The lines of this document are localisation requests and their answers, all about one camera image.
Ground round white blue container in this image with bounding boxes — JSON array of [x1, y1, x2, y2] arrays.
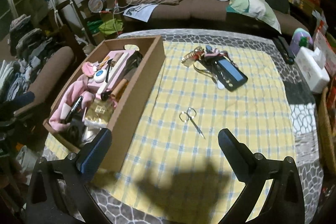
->
[[93, 69, 107, 84]]

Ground wicker basket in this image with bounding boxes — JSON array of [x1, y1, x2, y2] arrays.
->
[[317, 87, 335, 177]]

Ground pink lollipop cookie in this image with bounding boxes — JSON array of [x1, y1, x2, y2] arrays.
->
[[81, 61, 97, 77]]

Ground black remote control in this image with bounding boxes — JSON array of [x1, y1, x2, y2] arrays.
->
[[272, 36, 295, 65]]

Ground white tissue dispenser box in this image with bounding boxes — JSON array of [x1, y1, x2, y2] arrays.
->
[[295, 47, 330, 94]]

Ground grey stone pattern tablecloth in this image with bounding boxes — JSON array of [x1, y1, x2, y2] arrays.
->
[[88, 29, 323, 223]]

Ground gold hair comb clip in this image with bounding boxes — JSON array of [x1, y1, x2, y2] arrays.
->
[[181, 46, 205, 67]]

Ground black manicure kit case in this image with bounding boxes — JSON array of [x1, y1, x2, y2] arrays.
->
[[203, 46, 248, 92]]

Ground black tin box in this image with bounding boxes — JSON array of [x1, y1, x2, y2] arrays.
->
[[123, 51, 143, 77]]

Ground pink cloth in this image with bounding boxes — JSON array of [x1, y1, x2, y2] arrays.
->
[[49, 74, 95, 133]]

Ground purple round container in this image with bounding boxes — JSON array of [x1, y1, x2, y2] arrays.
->
[[289, 28, 313, 56]]

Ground green white pillow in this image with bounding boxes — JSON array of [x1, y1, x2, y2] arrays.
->
[[226, 0, 282, 34]]

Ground small silver scissors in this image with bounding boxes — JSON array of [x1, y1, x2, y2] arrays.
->
[[179, 107, 205, 139]]

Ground white nail file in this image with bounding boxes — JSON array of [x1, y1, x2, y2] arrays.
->
[[217, 80, 226, 90]]

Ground pink tissue box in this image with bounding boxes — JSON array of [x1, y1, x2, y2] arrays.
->
[[88, 50, 135, 94]]

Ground wooden roller stick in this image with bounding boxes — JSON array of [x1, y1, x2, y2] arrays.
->
[[110, 79, 129, 101]]

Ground orange handled white brush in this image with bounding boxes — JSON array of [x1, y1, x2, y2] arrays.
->
[[96, 55, 110, 71]]

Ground white printed paper sheet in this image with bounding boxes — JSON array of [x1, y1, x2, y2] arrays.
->
[[123, 3, 158, 22]]

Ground yellow plaid cloth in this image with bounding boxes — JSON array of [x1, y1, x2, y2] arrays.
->
[[44, 40, 297, 224]]

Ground black razor tool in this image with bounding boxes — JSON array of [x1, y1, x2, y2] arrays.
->
[[105, 59, 112, 83]]

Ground gold foil packet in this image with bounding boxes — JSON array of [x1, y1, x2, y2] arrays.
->
[[84, 98, 114, 128]]

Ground beige cosmetic tube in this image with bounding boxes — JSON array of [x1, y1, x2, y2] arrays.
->
[[110, 52, 123, 67]]

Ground small black oval case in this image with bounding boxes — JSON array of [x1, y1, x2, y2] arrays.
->
[[100, 90, 112, 101]]

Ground black nail clipper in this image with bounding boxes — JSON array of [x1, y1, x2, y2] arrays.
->
[[64, 96, 83, 124]]

